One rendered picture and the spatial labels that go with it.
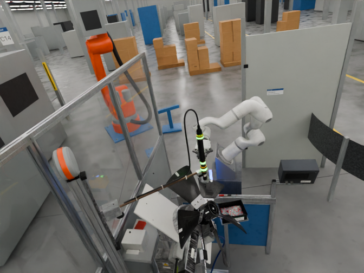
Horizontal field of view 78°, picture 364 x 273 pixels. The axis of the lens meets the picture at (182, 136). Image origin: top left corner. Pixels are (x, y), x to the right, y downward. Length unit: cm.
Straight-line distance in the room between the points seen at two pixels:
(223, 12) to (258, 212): 1185
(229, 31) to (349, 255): 788
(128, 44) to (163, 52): 193
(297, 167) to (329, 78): 164
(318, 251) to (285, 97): 182
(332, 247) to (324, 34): 232
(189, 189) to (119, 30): 1055
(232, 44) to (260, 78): 638
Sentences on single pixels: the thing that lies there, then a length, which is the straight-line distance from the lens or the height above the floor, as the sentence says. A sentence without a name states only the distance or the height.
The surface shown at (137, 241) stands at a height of 97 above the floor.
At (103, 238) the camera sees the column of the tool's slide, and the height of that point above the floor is 134.
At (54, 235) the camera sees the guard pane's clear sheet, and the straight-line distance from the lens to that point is 141.
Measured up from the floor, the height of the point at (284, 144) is 43.
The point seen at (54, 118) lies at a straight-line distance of 133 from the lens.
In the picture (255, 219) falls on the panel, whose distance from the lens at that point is 243.
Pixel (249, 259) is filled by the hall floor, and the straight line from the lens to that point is 284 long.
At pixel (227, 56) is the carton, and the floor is 38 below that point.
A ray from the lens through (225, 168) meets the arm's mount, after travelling 216.
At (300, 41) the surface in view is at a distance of 310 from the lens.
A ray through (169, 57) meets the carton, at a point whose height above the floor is 44.
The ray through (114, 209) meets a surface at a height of 152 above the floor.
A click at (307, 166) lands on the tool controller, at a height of 124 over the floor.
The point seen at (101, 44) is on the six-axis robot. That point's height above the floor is 196.
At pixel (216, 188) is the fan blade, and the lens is 184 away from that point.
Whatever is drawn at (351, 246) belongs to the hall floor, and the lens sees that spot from 319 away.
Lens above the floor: 246
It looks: 31 degrees down
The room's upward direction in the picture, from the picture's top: 10 degrees counter-clockwise
